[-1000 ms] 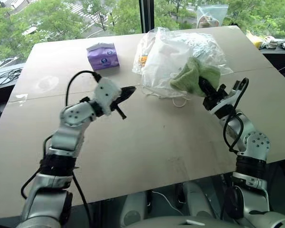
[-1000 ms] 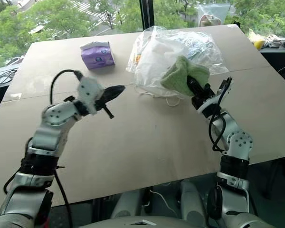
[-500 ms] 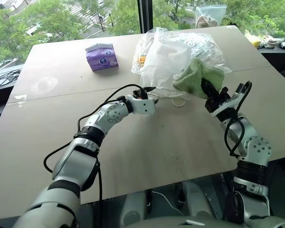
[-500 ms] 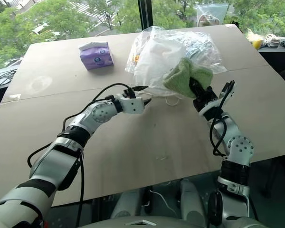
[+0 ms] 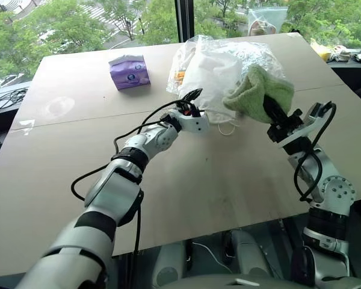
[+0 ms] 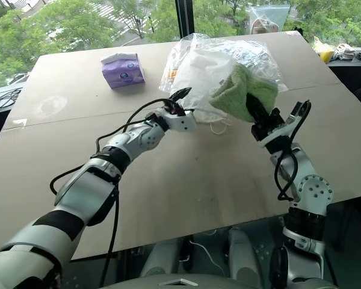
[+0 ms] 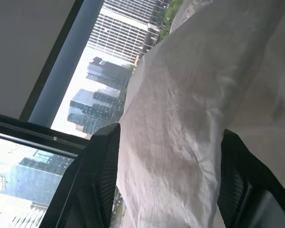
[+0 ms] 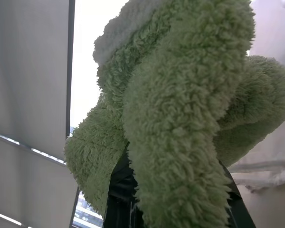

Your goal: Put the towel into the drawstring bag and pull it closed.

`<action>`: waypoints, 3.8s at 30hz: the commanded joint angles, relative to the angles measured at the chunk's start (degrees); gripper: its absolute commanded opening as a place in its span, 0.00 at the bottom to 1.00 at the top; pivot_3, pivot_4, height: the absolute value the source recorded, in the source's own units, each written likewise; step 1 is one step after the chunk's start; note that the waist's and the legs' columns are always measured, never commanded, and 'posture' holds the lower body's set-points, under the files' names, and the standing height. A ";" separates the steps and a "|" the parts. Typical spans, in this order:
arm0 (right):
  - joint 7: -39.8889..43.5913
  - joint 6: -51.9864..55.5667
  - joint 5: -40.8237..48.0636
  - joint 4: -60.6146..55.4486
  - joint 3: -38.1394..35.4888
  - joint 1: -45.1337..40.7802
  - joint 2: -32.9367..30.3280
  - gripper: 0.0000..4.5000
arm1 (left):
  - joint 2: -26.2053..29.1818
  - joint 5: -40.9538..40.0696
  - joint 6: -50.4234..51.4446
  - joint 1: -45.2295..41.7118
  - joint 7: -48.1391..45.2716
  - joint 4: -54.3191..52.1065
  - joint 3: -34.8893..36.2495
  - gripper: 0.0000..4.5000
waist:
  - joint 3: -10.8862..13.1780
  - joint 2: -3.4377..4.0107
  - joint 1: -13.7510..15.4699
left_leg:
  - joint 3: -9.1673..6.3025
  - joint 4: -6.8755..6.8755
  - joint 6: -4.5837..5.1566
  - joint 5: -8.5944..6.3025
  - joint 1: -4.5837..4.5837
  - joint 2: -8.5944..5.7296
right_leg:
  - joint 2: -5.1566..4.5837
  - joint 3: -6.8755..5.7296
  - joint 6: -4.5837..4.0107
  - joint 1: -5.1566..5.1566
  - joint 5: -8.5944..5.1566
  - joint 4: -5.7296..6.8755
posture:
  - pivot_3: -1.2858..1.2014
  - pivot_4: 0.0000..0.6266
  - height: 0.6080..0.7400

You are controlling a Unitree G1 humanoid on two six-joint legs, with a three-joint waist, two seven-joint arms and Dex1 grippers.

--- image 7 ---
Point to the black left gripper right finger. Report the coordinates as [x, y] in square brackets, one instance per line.
[247, 190]

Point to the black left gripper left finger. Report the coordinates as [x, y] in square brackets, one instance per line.
[95, 180]

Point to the blue glass tower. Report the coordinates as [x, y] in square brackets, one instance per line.
[31, 180]

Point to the dark glass tower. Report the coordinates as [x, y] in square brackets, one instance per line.
[92, 111]
[109, 73]

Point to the grey window mullion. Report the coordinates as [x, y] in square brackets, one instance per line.
[66, 61]

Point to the pale gridded high-rise building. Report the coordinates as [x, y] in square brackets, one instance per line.
[123, 33]

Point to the black window frame bar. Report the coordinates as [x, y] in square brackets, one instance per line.
[33, 133]

